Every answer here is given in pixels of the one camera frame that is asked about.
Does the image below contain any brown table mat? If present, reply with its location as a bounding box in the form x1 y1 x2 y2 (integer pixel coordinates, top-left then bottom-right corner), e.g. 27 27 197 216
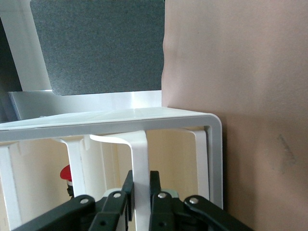
160 0 308 231

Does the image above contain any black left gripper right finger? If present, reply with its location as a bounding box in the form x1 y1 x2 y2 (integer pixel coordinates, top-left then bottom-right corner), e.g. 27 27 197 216
149 170 253 231

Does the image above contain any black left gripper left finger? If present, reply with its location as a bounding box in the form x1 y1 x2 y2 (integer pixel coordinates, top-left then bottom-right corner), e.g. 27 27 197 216
14 170 135 231

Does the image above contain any red mushroom push button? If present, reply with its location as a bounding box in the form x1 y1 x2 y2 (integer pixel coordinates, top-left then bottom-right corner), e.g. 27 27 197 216
59 165 74 198

